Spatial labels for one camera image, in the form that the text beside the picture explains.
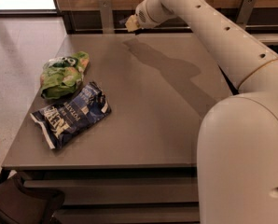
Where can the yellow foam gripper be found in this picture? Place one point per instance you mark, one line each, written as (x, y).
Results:
(142, 16)

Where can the blue rxbar blueberry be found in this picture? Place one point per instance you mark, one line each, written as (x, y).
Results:
(123, 21)

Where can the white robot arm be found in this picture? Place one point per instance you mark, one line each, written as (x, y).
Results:
(237, 151)

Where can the green chip bag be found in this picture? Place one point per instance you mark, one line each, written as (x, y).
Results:
(63, 75)

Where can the blue kettle chip bag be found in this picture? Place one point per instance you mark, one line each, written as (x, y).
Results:
(63, 121)

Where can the dark brown chair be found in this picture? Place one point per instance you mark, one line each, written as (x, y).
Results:
(19, 205)

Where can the left metal bracket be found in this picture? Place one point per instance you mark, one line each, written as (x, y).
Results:
(106, 13)

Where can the metal bracket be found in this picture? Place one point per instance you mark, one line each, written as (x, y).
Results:
(244, 12)
(106, 13)

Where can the metal rail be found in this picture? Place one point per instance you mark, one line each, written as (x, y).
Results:
(248, 28)

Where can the right metal bracket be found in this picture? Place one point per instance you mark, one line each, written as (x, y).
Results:
(244, 12)

